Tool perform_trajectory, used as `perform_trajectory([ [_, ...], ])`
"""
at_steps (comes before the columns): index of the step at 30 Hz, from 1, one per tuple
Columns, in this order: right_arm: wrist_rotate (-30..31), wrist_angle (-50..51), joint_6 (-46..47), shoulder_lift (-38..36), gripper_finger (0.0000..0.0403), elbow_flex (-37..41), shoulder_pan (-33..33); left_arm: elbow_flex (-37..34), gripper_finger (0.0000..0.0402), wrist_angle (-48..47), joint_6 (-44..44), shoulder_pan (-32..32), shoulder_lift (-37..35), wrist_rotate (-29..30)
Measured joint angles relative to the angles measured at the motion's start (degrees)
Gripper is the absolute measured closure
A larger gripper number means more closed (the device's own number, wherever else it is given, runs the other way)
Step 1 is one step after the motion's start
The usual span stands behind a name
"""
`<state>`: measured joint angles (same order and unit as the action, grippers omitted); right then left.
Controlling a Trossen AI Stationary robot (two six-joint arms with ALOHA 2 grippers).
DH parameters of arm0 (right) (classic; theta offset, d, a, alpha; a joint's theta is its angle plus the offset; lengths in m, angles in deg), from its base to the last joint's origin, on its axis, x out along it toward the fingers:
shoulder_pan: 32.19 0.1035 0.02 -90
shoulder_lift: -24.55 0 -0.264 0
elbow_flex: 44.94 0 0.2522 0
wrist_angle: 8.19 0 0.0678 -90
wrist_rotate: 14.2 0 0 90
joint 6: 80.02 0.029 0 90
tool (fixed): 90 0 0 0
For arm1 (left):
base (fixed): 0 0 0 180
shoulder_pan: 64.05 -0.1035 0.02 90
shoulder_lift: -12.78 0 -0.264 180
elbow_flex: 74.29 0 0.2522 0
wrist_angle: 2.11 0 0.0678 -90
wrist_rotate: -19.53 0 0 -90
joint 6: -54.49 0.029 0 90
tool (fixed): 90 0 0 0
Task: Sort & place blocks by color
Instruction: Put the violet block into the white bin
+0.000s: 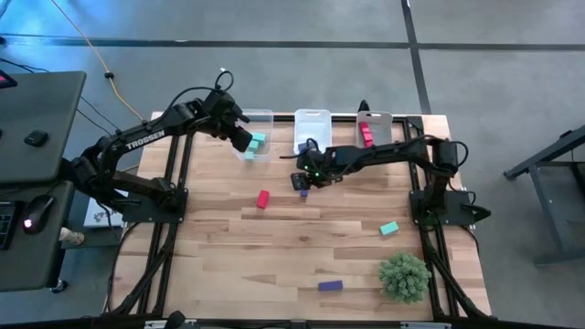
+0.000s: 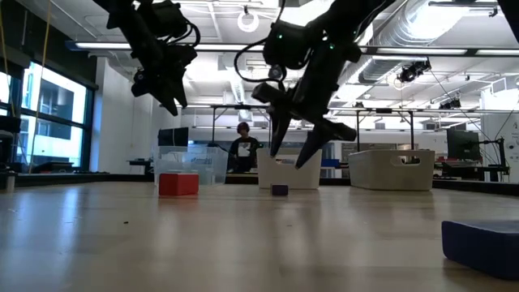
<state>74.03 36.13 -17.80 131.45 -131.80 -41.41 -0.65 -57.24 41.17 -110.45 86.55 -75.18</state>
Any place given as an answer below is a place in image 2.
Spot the silver ventilation duct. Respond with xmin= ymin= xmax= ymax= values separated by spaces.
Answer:
xmin=336 ymin=0 xmax=500 ymax=86

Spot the black monitor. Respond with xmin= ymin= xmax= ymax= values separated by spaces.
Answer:
xmin=446 ymin=128 xmax=481 ymax=161
xmin=157 ymin=127 xmax=190 ymax=148

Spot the large window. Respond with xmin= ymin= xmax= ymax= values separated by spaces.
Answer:
xmin=0 ymin=60 xmax=97 ymax=171

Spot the yellow cable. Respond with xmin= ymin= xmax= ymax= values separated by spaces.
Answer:
xmin=27 ymin=0 xmax=53 ymax=174

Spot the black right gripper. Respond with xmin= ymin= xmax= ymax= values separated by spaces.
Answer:
xmin=250 ymin=42 xmax=362 ymax=170

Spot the white ring light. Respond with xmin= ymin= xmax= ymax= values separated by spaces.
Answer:
xmin=237 ymin=11 xmax=260 ymax=33

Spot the ceiling light strip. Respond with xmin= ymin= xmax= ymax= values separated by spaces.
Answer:
xmin=360 ymin=46 xmax=519 ymax=58
xmin=66 ymin=40 xmax=267 ymax=53

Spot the black ceiling camera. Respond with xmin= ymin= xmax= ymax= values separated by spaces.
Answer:
xmin=397 ymin=58 xmax=433 ymax=84

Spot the red block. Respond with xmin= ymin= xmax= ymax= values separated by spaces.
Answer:
xmin=158 ymin=173 xmax=200 ymax=197

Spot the white plastic bin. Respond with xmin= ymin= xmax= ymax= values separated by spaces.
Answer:
xmin=347 ymin=148 xmax=436 ymax=192
xmin=256 ymin=147 xmax=324 ymax=191

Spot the clear plastic bin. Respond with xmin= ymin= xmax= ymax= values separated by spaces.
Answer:
xmin=152 ymin=144 xmax=229 ymax=187

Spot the person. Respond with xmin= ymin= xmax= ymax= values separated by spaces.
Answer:
xmin=228 ymin=121 xmax=260 ymax=174

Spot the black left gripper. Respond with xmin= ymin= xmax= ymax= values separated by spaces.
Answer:
xmin=130 ymin=43 xmax=199 ymax=118

